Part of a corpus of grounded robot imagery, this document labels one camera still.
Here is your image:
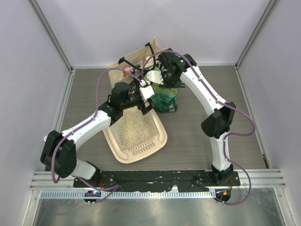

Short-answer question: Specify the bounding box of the cream plastic litter box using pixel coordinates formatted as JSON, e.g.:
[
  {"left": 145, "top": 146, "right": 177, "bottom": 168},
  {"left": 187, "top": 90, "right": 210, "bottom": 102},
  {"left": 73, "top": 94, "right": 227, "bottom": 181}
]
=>
[{"left": 103, "top": 107, "right": 167, "bottom": 164}]

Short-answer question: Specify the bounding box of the cat litter pile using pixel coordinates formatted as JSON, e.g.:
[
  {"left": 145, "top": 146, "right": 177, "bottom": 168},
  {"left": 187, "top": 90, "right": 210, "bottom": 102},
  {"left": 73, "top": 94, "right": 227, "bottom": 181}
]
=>
[{"left": 117, "top": 107, "right": 157, "bottom": 149}]

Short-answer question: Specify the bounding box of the beige canvas tote bag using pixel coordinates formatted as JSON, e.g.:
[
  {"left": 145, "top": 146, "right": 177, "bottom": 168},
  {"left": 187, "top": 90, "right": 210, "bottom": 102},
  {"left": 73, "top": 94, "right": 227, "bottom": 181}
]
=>
[{"left": 107, "top": 38, "right": 167, "bottom": 88}]

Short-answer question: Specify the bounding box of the perforated cable duct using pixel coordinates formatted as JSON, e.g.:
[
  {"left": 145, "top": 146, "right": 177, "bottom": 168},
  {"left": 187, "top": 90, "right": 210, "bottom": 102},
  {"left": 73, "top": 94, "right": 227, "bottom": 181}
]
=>
[{"left": 40, "top": 188, "right": 216, "bottom": 200}]

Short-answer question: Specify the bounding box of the pink capped bottle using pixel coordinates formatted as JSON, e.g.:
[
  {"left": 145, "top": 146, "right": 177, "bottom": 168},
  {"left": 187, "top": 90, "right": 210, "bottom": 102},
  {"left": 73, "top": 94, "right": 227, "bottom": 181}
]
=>
[{"left": 124, "top": 67, "right": 131, "bottom": 76}]

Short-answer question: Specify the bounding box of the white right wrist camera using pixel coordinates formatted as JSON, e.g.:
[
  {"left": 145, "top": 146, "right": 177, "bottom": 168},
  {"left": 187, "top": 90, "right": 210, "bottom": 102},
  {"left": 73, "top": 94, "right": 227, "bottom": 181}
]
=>
[{"left": 146, "top": 70, "right": 164, "bottom": 85}]

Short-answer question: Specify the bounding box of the green litter bag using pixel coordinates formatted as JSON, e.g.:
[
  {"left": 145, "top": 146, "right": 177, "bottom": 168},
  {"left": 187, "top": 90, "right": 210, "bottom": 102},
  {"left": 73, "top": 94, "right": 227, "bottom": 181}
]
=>
[{"left": 143, "top": 69, "right": 179, "bottom": 113}]

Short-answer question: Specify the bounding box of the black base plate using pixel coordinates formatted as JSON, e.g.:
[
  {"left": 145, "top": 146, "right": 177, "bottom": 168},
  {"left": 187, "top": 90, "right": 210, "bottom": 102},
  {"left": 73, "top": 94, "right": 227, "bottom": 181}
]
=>
[{"left": 87, "top": 170, "right": 240, "bottom": 193}]

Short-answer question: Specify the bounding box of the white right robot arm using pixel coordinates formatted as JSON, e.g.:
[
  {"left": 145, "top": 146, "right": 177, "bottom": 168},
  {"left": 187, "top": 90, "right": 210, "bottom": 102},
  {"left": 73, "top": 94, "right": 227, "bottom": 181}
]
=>
[{"left": 158, "top": 50, "right": 236, "bottom": 186}]

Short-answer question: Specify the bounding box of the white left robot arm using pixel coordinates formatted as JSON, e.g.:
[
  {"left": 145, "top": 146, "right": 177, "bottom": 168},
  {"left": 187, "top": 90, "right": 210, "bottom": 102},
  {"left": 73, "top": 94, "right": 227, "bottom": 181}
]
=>
[{"left": 40, "top": 81, "right": 154, "bottom": 188}]

